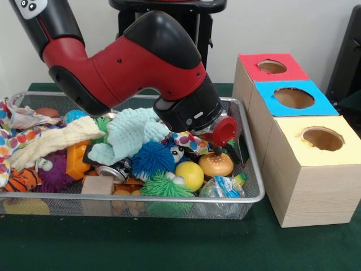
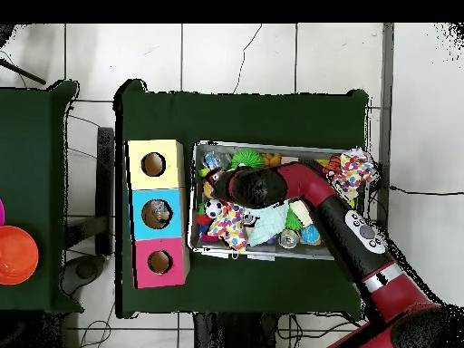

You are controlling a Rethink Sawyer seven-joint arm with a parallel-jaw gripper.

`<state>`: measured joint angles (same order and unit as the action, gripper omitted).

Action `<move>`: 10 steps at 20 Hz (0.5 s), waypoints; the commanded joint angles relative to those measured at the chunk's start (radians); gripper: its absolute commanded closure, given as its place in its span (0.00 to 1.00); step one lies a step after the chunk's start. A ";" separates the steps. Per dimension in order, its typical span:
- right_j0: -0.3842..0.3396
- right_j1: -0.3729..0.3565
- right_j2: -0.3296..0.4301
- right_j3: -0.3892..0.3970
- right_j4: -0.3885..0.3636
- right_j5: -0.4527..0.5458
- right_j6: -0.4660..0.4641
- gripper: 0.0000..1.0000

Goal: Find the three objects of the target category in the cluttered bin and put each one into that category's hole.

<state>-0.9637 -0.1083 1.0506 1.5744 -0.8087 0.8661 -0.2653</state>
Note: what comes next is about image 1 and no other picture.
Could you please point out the colourful polka-dot cloth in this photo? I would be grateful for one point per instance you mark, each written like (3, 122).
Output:
(192, 141)

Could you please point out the wooden box with three holes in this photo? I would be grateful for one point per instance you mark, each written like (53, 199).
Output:
(318, 192)

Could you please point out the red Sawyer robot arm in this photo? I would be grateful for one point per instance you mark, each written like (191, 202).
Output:
(130, 62)

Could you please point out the black drink can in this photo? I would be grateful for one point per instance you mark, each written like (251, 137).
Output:
(115, 170)

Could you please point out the black floor stand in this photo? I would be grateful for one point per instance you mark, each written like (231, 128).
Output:
(347, 62)

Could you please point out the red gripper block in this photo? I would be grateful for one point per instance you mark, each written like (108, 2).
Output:
(223, 131)

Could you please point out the shallow clear mesh bin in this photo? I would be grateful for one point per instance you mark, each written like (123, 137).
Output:
(113, 206)

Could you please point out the yellow ball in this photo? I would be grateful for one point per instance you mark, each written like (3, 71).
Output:
(189, 175)

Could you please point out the mint green knit cloth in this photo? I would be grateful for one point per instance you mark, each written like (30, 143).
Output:
(130, 132)

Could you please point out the dark green tablecloth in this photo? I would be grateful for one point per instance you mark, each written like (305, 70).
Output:
(169, 243)

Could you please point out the white plastic bag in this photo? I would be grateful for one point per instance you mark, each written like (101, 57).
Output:
(11, 135)

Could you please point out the wooden burger toy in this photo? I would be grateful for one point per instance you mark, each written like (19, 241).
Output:
(216, 165)

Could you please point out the clear plastic bottle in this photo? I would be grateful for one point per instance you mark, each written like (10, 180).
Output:
(220, 188)

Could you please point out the yellow banana toy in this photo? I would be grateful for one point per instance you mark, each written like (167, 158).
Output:
(240, 179)

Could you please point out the green spiky ball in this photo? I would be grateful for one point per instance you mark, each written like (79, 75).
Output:
(102, 123)

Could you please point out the cream cloth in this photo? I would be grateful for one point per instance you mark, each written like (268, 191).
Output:
(51, 141)

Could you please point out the dark green side table cloth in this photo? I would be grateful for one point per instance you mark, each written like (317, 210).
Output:
(351, 101)

